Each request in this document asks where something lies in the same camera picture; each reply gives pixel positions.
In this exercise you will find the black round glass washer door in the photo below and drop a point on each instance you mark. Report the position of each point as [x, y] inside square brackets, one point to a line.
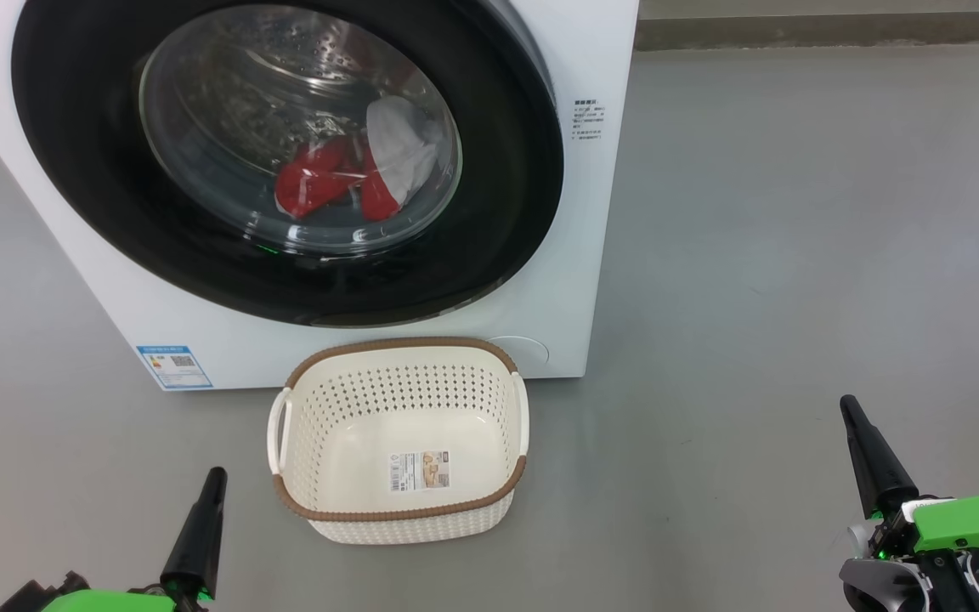
[73, 170]

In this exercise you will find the white front-load washing machine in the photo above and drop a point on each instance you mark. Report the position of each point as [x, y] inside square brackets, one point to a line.
[370, 348]

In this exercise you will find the steel washer drum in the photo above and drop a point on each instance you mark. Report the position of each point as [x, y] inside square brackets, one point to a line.
[226, 93]

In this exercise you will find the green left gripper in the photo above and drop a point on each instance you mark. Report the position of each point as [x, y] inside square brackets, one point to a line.
[107, 602]

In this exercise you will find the red and white garment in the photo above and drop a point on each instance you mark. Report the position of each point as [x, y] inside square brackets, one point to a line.
[311, 183]

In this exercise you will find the blue energy label sticker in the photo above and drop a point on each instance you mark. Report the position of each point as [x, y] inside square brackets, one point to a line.
[173, 367]

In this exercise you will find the cream basket with brown rim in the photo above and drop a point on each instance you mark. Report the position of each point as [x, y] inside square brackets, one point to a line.
[464, 510]

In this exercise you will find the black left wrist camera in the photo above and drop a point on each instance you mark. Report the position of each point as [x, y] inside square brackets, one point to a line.
[31, 597]

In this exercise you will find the round white filter cover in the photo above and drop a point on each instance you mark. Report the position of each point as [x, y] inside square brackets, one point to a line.
[523, 350]

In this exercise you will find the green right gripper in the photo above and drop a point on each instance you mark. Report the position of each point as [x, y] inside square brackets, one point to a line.
[965, 523]

